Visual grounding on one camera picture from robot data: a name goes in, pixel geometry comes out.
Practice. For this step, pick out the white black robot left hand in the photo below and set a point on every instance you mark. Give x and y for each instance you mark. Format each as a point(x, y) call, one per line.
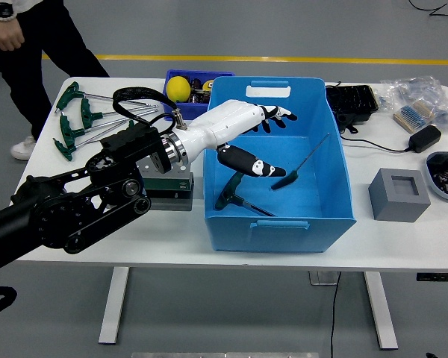
point(227, 119)

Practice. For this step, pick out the person's left hand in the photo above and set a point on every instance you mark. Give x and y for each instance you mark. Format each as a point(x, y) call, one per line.
point(5, 33)

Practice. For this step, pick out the green silver hex key holder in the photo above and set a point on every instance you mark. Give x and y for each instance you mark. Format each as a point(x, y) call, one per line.
point(171, 184)

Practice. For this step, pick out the large light blue plastic box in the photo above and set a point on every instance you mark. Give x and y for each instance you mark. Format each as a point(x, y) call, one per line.
point(280, 231)

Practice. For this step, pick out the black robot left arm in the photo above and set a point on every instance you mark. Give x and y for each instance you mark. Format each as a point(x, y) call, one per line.
point(52, 212)

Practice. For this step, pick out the black wristband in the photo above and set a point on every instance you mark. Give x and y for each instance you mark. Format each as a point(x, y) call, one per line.
point(0, 10)

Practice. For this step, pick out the small dark blue plastic bin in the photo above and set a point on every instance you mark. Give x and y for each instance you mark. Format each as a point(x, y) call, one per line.
point(194, 110)

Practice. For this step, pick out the person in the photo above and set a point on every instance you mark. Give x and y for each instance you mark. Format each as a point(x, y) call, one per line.
point(41, 44)

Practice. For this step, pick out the yellow black tape measure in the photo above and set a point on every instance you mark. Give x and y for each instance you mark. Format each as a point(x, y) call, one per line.
point(208, 85)

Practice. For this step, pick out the dark brown electronic components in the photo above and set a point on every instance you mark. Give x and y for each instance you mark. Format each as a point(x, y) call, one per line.
point(198, 91)

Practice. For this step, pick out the yellow lemon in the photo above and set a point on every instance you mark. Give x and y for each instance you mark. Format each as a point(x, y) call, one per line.
point(178, 88)

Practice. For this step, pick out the white table leg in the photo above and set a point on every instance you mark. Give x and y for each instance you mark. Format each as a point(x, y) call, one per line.
point(114, 306)
point(381, 309)

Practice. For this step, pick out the black table control panel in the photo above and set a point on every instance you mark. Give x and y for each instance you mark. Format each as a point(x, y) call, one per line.
point(440, 277)

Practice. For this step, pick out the black plastic tray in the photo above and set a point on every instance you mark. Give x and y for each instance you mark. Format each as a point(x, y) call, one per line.
point(354, 100)

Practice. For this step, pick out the grey metal floor plate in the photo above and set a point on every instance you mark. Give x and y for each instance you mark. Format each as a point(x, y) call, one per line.
point(321, 277)

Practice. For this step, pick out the grey hollow cube block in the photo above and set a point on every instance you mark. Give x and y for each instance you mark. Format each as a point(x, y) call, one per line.
point(395, 205)

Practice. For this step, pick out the grey oval tray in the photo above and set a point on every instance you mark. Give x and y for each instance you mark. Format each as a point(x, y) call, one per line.
point(435, 188)

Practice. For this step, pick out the blue resistor tape strip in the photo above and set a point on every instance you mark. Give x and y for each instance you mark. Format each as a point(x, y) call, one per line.
point(407, 117)

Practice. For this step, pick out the clear plastic parts bags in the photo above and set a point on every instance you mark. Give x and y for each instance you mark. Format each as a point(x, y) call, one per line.
point(414, 89)

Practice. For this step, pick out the black power adapter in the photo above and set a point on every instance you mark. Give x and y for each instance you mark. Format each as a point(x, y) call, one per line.
point(425, 138)

